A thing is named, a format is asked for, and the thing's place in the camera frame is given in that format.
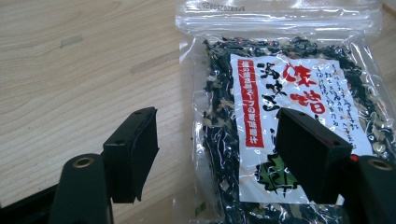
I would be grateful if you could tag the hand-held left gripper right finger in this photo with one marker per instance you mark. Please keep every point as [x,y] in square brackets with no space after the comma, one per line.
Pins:
[314,158]

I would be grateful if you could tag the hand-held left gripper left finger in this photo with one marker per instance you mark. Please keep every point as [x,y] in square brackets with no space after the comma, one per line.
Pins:
[130,155]

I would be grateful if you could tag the clear bag of dried seaweed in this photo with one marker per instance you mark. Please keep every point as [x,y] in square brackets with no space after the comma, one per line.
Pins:
[224,124]

